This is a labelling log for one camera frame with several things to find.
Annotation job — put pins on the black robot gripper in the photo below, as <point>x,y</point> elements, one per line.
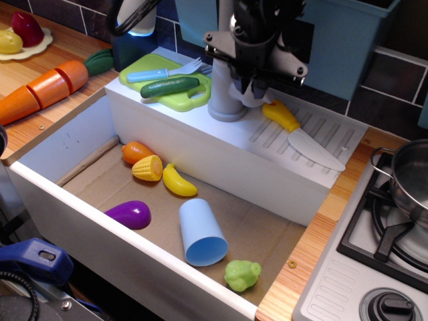
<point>258,41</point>

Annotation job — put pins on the grey faucet lever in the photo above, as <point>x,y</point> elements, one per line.
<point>248,98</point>

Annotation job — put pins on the grey toy faucet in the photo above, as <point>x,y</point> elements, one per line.
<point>220,106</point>

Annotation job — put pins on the green toy cucumber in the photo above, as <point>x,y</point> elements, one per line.
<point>169,86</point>

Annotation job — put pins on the green cutting board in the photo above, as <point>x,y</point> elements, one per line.
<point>180,102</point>

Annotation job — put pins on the teal plastic bin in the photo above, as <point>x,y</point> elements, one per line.
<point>340,36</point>

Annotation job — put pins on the yellow toy banana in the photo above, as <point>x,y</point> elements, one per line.
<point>176,184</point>

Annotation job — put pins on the yellow toy corn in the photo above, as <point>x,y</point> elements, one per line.
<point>149,168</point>

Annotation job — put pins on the small orange toy carrot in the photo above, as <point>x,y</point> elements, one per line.
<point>135,151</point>

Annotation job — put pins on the white toy sink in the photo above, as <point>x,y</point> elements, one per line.
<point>249,160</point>

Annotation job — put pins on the light blue plastic cup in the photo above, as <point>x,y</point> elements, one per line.
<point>203,240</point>

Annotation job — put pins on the purple toy eggplant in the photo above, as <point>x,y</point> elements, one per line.
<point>132,214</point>

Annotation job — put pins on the steel cooking pot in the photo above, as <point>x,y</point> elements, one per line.
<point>408,179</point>

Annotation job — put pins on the large orange wooden carrot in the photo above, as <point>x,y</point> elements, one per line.
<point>53,86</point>

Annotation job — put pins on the light green toy vegetable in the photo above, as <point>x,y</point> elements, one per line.
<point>242,274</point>

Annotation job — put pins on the grey toy stove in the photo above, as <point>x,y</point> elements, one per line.
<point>338,283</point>

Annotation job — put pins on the cream scalloped plate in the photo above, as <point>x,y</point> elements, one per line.
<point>27,52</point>

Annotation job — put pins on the black stove grate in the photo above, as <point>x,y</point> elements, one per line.
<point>379,235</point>

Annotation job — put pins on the red toy fruit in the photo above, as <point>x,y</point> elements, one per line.
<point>24,25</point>

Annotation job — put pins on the yellow toy potato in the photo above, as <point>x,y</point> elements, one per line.
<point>11,43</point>

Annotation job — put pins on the black stove knob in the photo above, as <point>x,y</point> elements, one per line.
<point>386,304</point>

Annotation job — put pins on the blue clamp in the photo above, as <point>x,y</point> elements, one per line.
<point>38,260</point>

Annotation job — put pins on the yellow handled toy knife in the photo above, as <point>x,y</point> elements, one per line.
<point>298,138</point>

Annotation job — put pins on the blue handled toy fork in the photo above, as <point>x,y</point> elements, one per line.
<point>162,74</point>

